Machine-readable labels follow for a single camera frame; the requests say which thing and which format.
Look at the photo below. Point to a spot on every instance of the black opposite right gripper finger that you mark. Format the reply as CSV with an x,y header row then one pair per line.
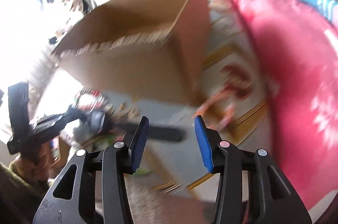
x,y
159,133

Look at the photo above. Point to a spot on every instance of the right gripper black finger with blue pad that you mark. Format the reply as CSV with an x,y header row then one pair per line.
x,y
272,198
71,198

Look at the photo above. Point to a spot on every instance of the purple kids smartwatch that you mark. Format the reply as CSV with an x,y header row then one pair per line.
x,y
98,121

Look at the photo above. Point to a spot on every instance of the green knit sleeve forearm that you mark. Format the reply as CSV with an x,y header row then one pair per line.
x,y
22,195

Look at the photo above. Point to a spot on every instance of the person's left hand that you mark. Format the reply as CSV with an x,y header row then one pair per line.
x,y
37,171

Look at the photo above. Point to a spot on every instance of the white fluffy towel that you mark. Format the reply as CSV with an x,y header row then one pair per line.
x,y
150,206

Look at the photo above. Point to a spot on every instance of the brown cardboard box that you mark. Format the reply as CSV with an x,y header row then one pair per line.
x,y
146,49

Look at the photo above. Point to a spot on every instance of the pink red floral blanket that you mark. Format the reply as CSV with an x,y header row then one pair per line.
x,y
297,51

